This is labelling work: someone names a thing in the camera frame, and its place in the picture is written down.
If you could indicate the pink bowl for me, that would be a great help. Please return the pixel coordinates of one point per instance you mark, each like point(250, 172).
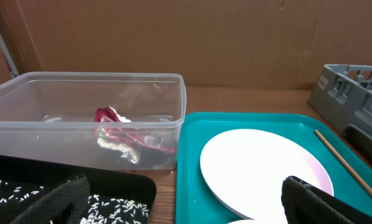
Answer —
point(251, 222)

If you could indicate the white napkin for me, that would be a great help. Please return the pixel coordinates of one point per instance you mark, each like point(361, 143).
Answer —
point(118, 144)

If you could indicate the red snack wrapper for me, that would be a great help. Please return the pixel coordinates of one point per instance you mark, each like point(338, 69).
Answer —
point(132, 136)

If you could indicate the white round plate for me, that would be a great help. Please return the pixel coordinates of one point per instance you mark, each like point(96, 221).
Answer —
point(245, 169)

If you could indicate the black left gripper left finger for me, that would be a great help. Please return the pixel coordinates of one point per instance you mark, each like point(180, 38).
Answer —
point(65, 203)

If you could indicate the white rice grains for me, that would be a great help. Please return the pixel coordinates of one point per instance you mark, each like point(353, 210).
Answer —
point(100, 208)

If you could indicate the wooden chopstick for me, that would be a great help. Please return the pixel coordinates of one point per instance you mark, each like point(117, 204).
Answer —
point(344, 163)

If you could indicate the clear plastic bin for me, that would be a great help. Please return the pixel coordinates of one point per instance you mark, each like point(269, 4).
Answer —
point(49, 116)

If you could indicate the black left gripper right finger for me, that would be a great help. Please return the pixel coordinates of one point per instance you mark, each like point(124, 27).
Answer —
point(305, 204)

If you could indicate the metal frame bar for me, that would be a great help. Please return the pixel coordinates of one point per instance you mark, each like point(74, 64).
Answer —
point(9, 60)

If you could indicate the black plastic tray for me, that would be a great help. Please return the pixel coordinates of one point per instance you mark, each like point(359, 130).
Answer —
point(103, 182)

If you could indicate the teal plastic tray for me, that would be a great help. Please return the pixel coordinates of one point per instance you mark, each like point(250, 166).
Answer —
point(195, 202)

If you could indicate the grey plastic dish rack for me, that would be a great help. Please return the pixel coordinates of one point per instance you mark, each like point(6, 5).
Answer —
point(343, 97)

